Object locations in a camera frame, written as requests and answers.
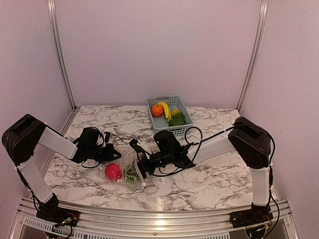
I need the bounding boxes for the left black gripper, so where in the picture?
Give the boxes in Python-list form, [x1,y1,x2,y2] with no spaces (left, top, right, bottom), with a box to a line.
[87,143,121,164]

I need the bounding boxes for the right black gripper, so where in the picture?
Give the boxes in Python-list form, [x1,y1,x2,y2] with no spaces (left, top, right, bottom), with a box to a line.
[127,151,173,179]

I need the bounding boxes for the clear zip top bag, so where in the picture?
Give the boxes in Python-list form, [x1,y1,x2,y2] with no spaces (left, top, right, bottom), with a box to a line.
[98,146,146,191]

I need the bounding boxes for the red fake fruit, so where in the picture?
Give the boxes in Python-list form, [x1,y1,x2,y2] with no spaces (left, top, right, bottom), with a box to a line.
[105,163,122,181]

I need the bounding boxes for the yellow fake bananas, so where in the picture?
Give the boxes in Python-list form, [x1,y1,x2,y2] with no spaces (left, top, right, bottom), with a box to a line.
[157,102,172,122]

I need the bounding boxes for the small orange green fake fruit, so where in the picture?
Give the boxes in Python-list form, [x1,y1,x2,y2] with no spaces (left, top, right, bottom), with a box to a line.
[171,109,180,118]

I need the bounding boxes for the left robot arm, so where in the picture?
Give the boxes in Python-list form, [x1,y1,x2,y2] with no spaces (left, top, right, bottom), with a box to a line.
[2,114,122,222]

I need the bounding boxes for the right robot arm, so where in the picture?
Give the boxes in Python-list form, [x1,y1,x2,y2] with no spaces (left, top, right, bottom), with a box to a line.
[129,117,275,223]

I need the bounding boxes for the light blue plastic basket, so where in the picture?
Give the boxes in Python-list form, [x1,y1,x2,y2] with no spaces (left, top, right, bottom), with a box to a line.
[146,96,193,136]

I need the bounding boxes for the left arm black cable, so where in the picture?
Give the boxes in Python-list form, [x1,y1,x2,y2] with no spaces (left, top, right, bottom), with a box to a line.
[81,126,105,169]

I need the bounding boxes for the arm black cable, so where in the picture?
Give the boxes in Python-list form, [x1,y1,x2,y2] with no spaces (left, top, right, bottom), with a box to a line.
[139,126,281,225]
[81,126,105,169]

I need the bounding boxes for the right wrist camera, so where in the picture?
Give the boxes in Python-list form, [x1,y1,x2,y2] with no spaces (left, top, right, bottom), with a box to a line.
[129,138,153,159]

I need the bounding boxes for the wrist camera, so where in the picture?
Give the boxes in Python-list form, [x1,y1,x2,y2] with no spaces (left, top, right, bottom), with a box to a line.
[103,131,111,147]
[129,138,153,159]

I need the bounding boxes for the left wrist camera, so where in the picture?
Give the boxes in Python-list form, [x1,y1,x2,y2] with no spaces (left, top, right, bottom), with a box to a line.
[103,131,111,147]

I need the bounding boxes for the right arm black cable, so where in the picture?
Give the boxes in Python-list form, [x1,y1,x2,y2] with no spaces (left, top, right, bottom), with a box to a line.
[139,126,281,225]

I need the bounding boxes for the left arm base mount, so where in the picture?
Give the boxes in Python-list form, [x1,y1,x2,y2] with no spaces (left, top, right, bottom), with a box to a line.
[35,204,80,227]

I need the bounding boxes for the aluminium front rail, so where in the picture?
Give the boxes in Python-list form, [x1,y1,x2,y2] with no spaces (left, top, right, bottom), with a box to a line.
[7,199,300,239]

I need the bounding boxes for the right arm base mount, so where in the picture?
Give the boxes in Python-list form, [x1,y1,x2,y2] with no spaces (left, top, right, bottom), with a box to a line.
[229,203,274,228]

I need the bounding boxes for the left aluminium corner post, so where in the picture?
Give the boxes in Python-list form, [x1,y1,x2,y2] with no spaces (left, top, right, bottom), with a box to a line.
[47,0,77,111]

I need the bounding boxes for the aluminium corner post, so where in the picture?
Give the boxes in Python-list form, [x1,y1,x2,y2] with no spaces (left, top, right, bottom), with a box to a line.
[236,0,269,112]
[47,0,77,111]

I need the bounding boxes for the right aluminium corner post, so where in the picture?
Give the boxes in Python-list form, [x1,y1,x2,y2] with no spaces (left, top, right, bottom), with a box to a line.
[236,0,269,112]

